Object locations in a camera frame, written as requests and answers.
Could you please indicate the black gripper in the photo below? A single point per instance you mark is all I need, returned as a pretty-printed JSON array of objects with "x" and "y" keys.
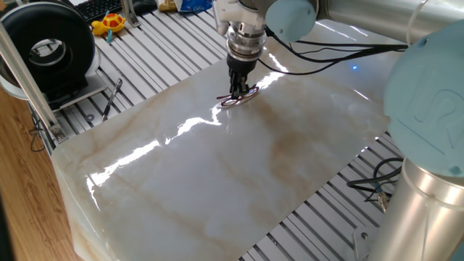
[{"x": 241, "y": 67}]

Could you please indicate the red frame glasses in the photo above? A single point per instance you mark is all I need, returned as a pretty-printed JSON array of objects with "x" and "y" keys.
[{"x": 231, "y": 102}]

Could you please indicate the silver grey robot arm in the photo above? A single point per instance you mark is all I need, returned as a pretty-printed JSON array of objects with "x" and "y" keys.
[{"x": 424, "y": 108}]

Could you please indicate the blue white snack bag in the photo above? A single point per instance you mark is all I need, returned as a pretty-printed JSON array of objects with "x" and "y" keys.
[{"x": 194, "y": 5}]

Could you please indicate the marble pattern table sheet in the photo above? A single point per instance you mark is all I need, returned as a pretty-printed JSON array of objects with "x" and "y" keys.
[{"x": 217, "y": 181}]

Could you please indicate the yellow snack bag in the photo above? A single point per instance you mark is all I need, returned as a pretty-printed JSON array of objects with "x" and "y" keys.
[{"x": 166, "y": 5}]

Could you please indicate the black rounded object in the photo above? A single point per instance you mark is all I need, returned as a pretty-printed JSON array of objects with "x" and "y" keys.
[{"x": 145, "y": 5}]

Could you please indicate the black pen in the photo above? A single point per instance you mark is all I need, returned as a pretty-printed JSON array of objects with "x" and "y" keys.
[{"x": 110, "y": 99}]

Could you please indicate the silver metal stand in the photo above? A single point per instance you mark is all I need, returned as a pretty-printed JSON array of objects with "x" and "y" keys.
[{"x": 128, "y": 14}]

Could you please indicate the yellow turtle toy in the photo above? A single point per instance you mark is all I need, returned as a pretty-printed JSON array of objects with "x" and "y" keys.
[{"x": 112, "y": 22}]

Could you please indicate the metal washer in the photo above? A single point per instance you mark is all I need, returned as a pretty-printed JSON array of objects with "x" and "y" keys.
[{"x": 87, "y": 118}]

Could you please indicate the black keyboard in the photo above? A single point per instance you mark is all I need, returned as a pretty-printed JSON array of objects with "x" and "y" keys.
[{"x": 98, "y": 9}]

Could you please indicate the white zip tie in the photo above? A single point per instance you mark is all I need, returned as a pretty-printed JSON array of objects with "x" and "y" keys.
[{"x": 409, "y": 25}]

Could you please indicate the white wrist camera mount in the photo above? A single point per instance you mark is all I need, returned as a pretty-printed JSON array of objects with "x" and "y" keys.
[{"x": 235, "y": 14}]

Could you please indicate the metal corner bracket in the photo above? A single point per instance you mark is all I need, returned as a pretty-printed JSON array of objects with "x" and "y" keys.
[{"x": 59, "y": 133}]

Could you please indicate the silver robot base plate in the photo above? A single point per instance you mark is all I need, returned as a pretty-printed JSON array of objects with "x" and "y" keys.
[{"x": 362, "y": 243}]

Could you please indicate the aluminium frame rail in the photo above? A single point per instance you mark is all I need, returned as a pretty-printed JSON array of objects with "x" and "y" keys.
[{"x": 29, "y": 83}]

